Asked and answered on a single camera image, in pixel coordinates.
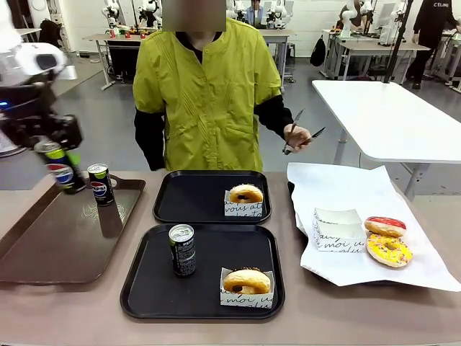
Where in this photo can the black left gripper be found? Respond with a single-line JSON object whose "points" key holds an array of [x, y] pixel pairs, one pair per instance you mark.
{"points": [[39, 115]]}

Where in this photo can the black Pepsi can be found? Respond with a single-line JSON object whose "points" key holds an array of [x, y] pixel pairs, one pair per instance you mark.
{"points": [[59, 173], [183, 252], [101, 189]]}

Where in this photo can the metal serving tongs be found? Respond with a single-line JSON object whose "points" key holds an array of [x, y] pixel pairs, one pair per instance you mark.
{"points": [[317, 134]]}

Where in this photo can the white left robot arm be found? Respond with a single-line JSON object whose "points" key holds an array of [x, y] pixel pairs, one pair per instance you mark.
{"points": [[21, 57]]}

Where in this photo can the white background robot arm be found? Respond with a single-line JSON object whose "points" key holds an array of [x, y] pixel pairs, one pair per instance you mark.
{"points": [[346, 18], [111, 12], [149, 12]]}

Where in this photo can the person's left black-sleeved forearm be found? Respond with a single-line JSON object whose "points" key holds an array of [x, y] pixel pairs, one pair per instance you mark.
{"points": [[272, 115]]}

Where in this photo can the person's right black-sleeved forearm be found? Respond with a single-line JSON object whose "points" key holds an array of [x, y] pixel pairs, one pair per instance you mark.
{"points": [[149, 144]]}

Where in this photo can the person's left hand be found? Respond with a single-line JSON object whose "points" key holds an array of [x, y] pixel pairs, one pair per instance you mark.
{"points": [[297, 138]]}

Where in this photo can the brown plastic tray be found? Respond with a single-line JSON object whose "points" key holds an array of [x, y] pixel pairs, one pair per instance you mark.
{"points": [[54, 245]]}

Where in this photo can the black square serving tray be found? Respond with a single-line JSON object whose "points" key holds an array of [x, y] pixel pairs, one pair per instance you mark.
{"points": [[151, 288], [191, 198]]}

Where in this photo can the black cabinet under table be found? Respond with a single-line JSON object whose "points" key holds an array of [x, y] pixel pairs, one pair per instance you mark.
{"points": [[124, 59]]}

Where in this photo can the black backpack on chair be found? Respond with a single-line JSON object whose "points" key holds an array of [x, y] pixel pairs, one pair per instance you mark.
{"points": [[49, 32]]}

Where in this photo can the yellow-green jacket torso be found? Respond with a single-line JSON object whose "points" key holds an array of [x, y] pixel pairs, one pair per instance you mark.
{"points": [[201, 108]]}

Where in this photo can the white background desk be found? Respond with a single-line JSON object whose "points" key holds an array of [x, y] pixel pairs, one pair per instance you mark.
{"points": [[30, 31]]}

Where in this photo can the person in blue shirt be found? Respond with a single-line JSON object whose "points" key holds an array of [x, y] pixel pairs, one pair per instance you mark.
{"points": [[255, 12]]}

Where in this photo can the white paper sheet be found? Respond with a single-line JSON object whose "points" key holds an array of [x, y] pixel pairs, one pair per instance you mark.
{"points": [[342, 187]]}

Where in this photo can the black hanging bag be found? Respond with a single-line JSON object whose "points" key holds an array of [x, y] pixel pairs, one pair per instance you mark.
{"points": [[317, 52]]}

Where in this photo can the red glazed donut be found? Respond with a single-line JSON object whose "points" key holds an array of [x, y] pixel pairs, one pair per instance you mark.
{"points": [[376, 226]]}

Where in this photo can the white table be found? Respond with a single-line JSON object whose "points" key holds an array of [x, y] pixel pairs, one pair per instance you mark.
{"points": [[378, 115]]}

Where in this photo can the yellow sprinkled donut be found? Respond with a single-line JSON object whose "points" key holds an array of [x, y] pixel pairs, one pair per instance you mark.
{"points": [[378, 252]]}

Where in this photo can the seated person in brown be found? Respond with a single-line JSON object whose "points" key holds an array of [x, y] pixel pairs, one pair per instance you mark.
{"points": [[356, 16]]}

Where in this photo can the long grey background table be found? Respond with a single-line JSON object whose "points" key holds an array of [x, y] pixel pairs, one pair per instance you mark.
{"points": [[374, 46]]}

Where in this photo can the black stand pole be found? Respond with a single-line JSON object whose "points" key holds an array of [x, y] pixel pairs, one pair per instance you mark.
{"points": [[398, 43]]}

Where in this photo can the person in black Celine shirt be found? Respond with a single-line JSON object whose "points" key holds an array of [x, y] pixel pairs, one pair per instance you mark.
{"points": [[430, 32]]}

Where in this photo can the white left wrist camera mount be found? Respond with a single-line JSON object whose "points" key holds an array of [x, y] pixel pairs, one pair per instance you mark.
{"points": [[68, 74]]}

